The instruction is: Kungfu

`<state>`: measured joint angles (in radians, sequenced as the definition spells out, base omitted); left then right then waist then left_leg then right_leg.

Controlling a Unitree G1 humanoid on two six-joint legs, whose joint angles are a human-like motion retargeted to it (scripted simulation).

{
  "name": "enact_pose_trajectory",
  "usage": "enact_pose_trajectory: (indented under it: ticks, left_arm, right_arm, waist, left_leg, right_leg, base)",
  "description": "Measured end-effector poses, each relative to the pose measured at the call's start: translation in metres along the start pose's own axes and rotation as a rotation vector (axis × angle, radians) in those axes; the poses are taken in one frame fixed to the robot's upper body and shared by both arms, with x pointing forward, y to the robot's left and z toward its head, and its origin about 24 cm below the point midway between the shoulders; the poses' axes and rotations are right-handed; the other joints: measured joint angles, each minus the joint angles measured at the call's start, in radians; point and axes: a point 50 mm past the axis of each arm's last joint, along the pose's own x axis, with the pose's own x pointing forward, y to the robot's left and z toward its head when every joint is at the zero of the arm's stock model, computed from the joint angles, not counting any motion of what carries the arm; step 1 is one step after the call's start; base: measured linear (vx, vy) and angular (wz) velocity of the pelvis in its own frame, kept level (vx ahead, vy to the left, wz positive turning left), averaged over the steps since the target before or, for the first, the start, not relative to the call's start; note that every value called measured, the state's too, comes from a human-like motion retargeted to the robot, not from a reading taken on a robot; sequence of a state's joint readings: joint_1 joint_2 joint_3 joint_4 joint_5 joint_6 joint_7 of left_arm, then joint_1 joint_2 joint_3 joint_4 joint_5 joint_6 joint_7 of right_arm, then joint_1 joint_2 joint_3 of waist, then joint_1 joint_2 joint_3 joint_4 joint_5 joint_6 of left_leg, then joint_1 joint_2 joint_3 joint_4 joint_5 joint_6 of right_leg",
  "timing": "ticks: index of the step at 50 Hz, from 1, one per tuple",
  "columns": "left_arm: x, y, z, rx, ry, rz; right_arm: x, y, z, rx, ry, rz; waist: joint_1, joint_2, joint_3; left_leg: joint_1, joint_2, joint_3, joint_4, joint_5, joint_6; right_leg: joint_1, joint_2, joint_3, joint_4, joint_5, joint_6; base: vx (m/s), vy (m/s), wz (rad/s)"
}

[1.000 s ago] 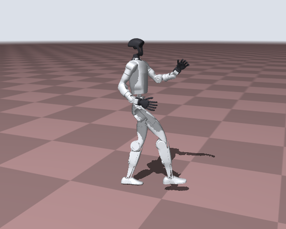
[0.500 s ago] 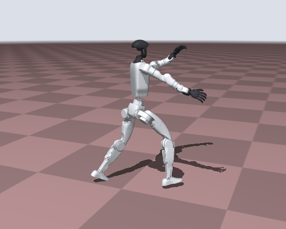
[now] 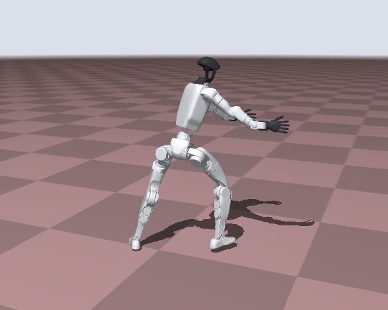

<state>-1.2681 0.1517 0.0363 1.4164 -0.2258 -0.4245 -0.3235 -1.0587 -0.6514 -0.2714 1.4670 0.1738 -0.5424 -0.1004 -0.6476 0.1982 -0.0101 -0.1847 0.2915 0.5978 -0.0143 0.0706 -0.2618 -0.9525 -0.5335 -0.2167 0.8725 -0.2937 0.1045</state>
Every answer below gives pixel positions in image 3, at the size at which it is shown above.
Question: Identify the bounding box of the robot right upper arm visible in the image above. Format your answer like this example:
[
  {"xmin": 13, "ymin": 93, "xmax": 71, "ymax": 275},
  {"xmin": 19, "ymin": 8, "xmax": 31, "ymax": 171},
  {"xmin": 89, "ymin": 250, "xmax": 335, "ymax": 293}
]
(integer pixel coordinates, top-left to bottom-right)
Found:
[{"xmin": 200, "ymin": 88, "xmax": 236, "ymax": 118}]

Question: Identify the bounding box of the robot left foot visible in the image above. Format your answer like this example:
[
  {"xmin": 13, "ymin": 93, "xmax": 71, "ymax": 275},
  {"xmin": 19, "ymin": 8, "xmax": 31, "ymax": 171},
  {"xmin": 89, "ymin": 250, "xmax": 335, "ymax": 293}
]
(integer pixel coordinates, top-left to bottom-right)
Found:
[{"xmin": 129, "ymin": 237, "xmax": 140, "ymax": 250}]

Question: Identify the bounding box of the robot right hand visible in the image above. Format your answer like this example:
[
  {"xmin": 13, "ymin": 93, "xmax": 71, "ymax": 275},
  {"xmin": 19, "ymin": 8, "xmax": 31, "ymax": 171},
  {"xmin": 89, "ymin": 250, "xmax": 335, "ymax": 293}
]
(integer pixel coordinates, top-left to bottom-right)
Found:
[{"xmin": 258, "ymin": 116, "xmax": 290, "ymax": 133}]

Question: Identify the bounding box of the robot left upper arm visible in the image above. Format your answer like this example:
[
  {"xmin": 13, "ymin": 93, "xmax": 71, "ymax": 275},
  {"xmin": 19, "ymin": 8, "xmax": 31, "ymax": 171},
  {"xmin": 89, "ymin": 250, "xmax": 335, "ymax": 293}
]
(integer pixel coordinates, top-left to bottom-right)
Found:
[{"xmin": 208, "ymin": 103, "xmax": 217, "ymax": 111}]

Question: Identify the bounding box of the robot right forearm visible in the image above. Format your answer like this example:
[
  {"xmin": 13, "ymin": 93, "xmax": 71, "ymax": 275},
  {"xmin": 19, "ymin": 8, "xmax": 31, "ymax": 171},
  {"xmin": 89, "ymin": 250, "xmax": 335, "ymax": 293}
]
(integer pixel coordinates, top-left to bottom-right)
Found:
[{"xmin": 232, "ymin": 106, "xmax": 266, "ymax": 130}]

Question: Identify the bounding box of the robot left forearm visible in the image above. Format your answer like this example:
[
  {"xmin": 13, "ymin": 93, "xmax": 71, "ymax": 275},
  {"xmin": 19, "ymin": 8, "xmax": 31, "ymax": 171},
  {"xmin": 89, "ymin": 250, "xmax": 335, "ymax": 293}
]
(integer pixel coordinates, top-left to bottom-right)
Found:
[{"xmin": 210, "ymin": 107, "xmax": 235, "ymax": 120}]

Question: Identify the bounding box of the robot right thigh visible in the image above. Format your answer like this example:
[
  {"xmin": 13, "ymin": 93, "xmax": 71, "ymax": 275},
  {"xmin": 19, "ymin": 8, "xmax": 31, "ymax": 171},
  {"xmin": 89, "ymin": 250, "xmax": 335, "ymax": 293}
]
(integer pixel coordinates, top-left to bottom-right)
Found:
[{"xmin": 188, "ymin": 147, "xmax": 229, "ymax": 199}]

